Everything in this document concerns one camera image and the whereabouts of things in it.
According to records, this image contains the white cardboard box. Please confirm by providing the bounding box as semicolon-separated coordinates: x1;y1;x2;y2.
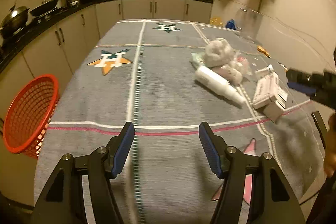
252;72;288;122

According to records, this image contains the white plastic bottle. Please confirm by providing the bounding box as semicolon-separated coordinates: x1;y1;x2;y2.
195;65;245;105

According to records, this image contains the red mesh plastic basket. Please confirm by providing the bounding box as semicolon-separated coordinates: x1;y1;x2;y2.
3;74;60;159

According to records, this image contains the grey star patterned tablecloth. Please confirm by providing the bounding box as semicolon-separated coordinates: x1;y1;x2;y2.
34;20;325;223

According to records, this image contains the crumpled white tissue ball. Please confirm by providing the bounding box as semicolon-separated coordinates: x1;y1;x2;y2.
204;38;235;68

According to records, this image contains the steel wok with lid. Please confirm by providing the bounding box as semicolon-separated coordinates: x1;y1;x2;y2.
1;0;29;40

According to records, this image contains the black frying pan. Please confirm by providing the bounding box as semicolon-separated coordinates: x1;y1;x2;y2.
30;0;71;17

